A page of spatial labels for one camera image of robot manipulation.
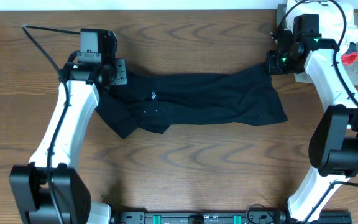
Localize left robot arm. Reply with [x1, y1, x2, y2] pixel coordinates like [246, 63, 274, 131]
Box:
[9, 28, 127, 223]

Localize red and black folded garment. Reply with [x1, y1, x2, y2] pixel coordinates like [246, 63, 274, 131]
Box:
[341, 42, 358, 65]

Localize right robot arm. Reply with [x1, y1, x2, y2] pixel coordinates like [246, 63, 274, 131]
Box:
[266, 14, 358, 223]

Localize black t-shirt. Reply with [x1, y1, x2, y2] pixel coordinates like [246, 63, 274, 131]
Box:
[96, 64, 288, 139]

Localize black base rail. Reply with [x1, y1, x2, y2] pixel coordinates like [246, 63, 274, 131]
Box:
[110, 203, 353, 224]

